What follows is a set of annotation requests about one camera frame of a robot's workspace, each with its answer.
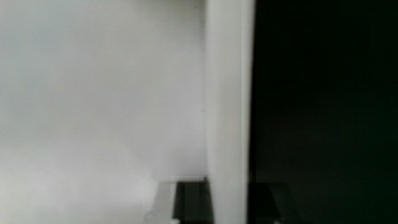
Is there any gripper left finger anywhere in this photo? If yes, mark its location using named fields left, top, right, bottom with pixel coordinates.
left=172, top=181, right=213, bottom=224

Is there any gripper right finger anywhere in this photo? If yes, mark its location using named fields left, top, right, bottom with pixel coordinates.
left=253, top=183, right=301, bottom=224

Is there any white square tabletop part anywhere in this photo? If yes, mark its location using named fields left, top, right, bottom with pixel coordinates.
left=0, top=0, right=253, bottom=224

